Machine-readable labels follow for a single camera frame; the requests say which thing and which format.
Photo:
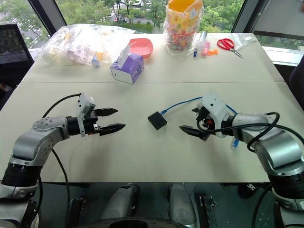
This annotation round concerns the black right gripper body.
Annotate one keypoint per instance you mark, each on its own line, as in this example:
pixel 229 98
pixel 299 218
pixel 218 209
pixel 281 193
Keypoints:
pixel 204 118

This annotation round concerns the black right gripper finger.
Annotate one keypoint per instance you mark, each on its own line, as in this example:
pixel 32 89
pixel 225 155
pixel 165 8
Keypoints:
pixel 193 131
pixel 196 110

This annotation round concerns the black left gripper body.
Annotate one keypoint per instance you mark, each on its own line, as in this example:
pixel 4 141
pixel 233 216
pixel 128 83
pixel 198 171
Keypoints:
pixel 91 127

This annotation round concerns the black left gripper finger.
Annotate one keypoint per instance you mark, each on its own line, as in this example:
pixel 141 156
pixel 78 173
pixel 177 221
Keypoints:
pixel 108 111
pixel 112 128

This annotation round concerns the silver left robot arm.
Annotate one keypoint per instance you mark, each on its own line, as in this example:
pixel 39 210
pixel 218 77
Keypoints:
pixel 35 140

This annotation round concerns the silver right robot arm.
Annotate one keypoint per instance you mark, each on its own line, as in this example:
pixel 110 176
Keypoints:
pixel 278 147

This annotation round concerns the small black box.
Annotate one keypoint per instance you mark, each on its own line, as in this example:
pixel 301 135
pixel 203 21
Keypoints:
pixel 157 120

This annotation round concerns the purple tissue box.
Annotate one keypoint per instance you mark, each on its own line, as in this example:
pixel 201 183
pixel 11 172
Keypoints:
pixel 129 67

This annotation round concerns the yellow bottle with blue cap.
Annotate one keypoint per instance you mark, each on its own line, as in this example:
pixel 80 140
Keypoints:
pixel 97 59

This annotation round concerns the small orange scissors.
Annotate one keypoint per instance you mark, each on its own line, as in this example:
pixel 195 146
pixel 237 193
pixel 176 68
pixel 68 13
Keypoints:
pixel 212 52

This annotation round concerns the pink marker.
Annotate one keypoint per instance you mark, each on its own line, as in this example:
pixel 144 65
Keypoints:
pixel 205 49

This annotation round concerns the clear plastic bottle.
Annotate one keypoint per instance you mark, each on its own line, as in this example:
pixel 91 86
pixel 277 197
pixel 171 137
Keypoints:
pixel 202 39

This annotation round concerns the pink plastic bowl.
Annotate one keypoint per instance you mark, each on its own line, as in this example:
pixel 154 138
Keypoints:
pixel 142 47

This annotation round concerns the grey rounded robot leg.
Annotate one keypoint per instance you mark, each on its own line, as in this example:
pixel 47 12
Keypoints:
pixel 121 202
pixel 181 204

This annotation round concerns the clear bag of pale items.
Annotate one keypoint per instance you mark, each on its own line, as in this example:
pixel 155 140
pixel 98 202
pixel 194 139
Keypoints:
pixel 76 45

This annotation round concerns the black shoe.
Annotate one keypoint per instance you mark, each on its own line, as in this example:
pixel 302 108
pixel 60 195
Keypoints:
pixel 247 191

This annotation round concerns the clear bag of colourful cups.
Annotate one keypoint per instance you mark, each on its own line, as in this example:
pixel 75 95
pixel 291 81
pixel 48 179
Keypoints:
pixel 181 31

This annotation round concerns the clear empty plastic bag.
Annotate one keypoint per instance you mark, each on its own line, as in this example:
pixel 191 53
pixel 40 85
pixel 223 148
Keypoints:
pixel 243 39

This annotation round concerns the dark rounded base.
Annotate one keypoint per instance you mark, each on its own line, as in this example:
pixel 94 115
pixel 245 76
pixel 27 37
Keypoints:
pixel 133 224

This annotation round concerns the person in dark clothing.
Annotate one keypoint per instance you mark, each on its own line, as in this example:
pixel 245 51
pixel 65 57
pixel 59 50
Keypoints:
pixel 297 85

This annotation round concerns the black mesh office chair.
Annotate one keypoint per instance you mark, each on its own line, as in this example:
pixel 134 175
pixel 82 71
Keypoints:
pixel 13 50

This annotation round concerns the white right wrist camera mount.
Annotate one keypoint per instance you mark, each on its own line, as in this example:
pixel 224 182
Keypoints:
pixel 217 109

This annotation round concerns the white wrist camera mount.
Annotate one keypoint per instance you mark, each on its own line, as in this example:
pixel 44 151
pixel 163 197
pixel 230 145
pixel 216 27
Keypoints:
pixel 217 109
pixel 85 102

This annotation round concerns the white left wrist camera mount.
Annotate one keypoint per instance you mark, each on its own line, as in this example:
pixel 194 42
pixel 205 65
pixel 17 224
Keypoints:
pixel 85 102

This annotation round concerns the black window frame post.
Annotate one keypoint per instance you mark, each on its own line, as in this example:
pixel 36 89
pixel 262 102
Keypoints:
pixel 48 16
pixel 242 15

